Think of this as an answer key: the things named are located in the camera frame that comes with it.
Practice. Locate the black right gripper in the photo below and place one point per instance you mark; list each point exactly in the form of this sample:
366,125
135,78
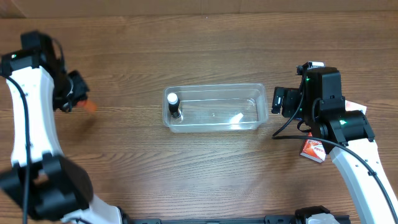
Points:
288,101

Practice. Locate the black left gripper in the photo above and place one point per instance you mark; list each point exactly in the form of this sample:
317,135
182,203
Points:
78,88

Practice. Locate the orange bottle white cap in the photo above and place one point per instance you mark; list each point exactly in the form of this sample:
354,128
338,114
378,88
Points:
87,105

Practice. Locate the black bottle white cap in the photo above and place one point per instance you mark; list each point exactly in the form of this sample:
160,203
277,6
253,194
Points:
174,105

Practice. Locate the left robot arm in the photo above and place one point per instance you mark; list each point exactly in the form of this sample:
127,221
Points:
42,181

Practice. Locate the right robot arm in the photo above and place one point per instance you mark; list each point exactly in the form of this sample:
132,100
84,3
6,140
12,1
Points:
346,136

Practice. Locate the clear plastic container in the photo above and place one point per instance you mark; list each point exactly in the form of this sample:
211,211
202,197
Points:
220,107

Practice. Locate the red and white box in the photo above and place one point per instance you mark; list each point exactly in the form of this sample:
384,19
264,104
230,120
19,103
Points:
313,150

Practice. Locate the white Hansaplast box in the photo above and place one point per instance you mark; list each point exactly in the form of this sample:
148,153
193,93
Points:
352,106

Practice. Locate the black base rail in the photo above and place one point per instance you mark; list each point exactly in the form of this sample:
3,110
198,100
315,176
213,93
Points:
316,214

